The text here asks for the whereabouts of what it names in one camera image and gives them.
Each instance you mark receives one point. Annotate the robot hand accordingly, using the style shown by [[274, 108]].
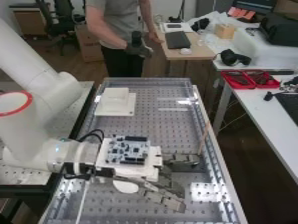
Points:
[[133, 163]]

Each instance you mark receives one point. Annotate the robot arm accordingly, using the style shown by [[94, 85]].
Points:
[[39, 100]]

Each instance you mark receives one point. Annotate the thin stick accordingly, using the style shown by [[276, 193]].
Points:
[[203, 138]]

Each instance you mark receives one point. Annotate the clear box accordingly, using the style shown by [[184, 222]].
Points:
[[212, 156]]

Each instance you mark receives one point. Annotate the small white box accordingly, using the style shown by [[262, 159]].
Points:
[[115, 102]]

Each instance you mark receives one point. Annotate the wooden desk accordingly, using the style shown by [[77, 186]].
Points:
[[194, 66]]

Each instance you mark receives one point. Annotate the white desk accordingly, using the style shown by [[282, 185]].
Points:
[[266, 123]]

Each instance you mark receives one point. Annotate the red tray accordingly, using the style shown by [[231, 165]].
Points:
[[263, 78], [238, 80]]

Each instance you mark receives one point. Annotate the white mouse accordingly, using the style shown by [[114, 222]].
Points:
[[184, 51]]

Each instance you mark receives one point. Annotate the small black device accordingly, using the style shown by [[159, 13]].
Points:
[[268, 96]]

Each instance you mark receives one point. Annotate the cardboard box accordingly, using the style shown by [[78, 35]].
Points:
[[89, 43]]

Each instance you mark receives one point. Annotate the black headphones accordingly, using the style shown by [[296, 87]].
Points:
[[230, 57]]

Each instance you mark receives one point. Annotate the person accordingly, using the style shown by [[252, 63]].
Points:
[[115, 23]]

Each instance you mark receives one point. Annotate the small wooden block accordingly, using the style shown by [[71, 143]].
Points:
[[224, 31]]

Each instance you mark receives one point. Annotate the black office chair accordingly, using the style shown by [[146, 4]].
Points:
[[55, 20]]

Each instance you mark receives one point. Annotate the wooden cabinet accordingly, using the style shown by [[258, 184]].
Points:
[[27, 20]]

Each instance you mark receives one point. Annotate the black bag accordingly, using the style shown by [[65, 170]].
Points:
[[280, 30]]

